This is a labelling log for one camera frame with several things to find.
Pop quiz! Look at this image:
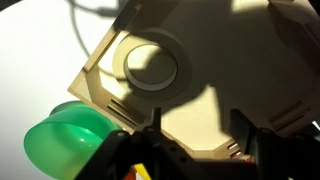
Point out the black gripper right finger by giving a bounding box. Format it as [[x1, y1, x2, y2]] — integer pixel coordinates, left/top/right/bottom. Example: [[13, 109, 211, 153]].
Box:
[[229, 108, 258, 158]]

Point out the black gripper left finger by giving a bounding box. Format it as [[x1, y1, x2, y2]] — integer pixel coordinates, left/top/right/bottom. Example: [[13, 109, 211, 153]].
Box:
[[143, 107, 165, 148]]

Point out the light wooden box tray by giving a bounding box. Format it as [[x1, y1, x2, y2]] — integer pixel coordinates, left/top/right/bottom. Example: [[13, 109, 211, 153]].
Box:
[[67, 0, 320, 162]]

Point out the green plastic bowl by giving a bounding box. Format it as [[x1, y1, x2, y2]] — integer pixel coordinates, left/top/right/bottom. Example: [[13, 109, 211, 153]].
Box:
[[23, 100, 123, 180]]

